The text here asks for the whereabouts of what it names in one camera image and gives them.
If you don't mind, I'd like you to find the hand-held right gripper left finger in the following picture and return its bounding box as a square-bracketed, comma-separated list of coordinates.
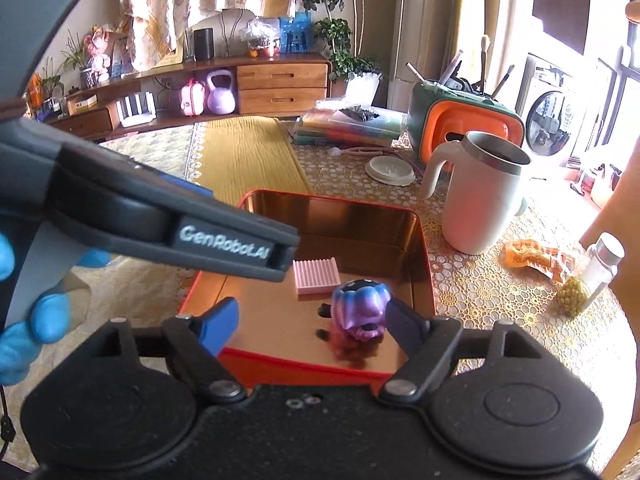
[102, 296, 248, 403]

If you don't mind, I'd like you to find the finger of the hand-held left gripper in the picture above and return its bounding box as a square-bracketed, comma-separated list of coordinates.
[165, 207, 301, 283]
[127, 160, 213, 201]

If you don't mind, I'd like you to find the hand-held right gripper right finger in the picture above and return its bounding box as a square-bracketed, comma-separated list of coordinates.
[381, 297, 538, 403]

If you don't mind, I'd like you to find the purple toy figure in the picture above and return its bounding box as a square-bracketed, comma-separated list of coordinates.
[320, 280, 391, 343]

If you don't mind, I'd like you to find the pink ribbed block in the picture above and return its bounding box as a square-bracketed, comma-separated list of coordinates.
[292, 256, 342, 296]

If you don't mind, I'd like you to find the red tin box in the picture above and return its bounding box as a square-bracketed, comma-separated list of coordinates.
[177, 189, 437, 391]

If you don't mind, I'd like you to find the person's left hand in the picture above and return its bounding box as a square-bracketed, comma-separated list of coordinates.
[0, 232, 112, 386]

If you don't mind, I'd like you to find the yellow quilted mat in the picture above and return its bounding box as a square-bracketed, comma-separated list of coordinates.
[192, 116, 318, 201]

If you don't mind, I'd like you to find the small wooden box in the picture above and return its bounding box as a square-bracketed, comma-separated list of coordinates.
[67, 94, 98, 116]

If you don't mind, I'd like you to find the white router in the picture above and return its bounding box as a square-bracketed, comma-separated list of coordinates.
[116, 91, 157, 127]

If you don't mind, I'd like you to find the gold lace tablecloth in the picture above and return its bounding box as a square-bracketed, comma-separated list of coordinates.
[290, 135, 631, 461]

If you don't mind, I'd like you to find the pink toy case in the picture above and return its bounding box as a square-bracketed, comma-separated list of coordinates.
[180, 77, 207, 117]

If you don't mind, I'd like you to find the purple kettlebell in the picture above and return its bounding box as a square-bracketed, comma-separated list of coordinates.
[206, 70, 237, 115]

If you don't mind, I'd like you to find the small potted plant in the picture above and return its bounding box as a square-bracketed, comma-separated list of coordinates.
[60, 30, 96, 91]

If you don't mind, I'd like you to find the pink doll figurine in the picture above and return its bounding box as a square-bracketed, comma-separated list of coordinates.
[82, 25, 113, 83]

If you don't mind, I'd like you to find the black speaker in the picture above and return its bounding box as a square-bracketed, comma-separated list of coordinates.
[193, 28, 215, 61]

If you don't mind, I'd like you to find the orange snack wrapper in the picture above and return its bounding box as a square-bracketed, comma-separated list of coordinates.
[502, 239, 576, 281]

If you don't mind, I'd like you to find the wooden sideboard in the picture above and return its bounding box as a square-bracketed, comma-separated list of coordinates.
[45, 52, 333, 138]

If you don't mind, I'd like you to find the round white lid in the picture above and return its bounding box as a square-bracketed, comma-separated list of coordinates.
[365, 156, 417, 186]

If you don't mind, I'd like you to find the white shell-shaped ornament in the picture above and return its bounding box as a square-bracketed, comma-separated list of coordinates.
[214, 9, 261, 58]

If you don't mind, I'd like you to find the stack of clear plastic cases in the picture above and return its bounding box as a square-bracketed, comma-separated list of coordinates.
[287, 107, 408, 148]

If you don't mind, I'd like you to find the clear bag with fruit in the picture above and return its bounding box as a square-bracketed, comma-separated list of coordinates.
[240, 17, 281, 58]

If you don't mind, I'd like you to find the clear bag with dark contents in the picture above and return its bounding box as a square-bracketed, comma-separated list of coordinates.
[340, 105, 381, 123]

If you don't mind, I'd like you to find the blue picture box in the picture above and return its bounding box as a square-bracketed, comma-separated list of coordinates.
[279, 10, 314, 54]

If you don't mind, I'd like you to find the glass jar with yellow beads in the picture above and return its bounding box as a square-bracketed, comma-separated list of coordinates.
[556, 232, 626, 317]

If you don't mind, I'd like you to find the green and orange utensil box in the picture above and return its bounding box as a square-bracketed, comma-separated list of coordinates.
[406, 80, 526, 163]

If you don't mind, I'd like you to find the washing machine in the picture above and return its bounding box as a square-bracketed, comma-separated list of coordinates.
[520, 52, 608, 166]

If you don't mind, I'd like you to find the white mug with handle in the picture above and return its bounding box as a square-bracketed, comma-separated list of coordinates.
[417, 131, 532, 256]

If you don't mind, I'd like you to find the pink cord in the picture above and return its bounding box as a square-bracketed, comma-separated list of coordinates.
[332, 146, 396, 158]

